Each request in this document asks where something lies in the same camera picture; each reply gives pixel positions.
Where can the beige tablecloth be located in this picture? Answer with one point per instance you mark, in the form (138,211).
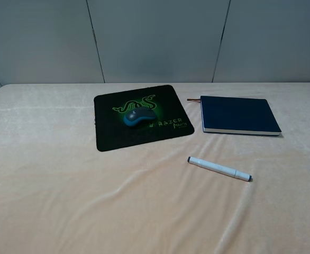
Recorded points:
(59,194)

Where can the blue black computer mouse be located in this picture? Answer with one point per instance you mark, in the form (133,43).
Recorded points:
(138,115)

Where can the white marker pen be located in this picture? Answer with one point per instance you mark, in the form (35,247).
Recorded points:
(220,169)

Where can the dark blue notebook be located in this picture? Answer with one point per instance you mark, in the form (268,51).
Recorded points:
(232,115)

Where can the black green Razer mousepad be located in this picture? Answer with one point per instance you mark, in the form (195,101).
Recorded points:
(111,132)

